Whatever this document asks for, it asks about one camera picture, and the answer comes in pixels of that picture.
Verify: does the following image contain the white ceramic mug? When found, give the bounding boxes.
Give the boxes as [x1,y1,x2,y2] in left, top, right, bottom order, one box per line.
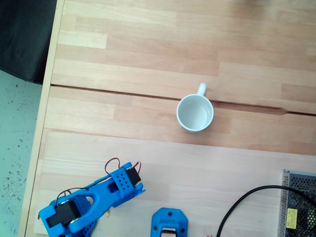
[176,82,214,134]

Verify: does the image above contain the light wooden board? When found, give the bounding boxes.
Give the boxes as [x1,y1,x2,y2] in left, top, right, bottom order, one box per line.
[33,128,316,237]

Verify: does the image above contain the perforated metal power supply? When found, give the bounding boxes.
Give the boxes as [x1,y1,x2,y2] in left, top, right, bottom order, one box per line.
[278,169,316,237]

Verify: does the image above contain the dark grey cushion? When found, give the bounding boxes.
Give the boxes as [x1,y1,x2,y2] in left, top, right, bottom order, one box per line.
[0,0,58,85]

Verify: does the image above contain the blue printed post mount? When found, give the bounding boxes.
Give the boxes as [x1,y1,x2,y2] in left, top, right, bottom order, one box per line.
[151,207,189,237]

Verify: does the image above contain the thick black cable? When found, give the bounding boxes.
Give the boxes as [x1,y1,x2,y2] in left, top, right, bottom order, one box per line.
[216,185,316,237]

